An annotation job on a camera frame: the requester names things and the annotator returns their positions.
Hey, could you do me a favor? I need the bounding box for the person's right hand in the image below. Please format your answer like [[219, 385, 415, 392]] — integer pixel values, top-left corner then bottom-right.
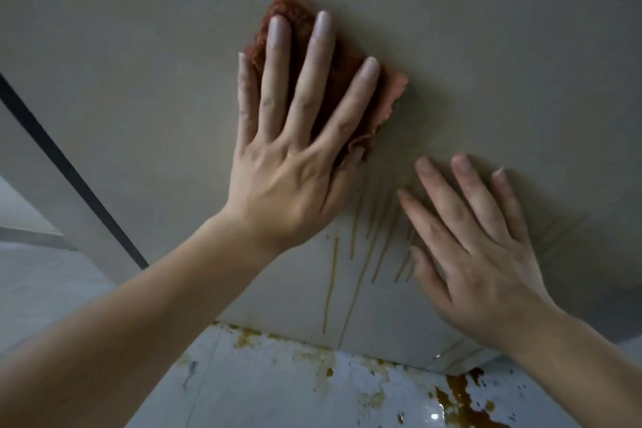
[[397, 153, 558, 351]]

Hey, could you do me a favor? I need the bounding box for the person's left hand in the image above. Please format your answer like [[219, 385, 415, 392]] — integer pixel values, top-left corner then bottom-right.
[[220, 10, 382, 256]]

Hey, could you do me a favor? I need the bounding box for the reddish brown cleaning cloth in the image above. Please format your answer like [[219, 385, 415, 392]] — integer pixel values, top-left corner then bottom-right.
[[244, 0, 409, 169]]

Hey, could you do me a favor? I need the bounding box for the person's right forearm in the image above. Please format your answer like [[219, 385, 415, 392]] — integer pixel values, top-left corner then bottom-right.
[[501, 300, 642, 428]]

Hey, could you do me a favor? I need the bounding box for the person's left forearm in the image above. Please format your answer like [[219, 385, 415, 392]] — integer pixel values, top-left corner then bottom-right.
[[0, 210, 283, 428]]

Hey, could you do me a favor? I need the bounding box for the brown liquid spill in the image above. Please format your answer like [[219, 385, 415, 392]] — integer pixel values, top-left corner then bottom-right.
[[228, 323, 512, 428]]

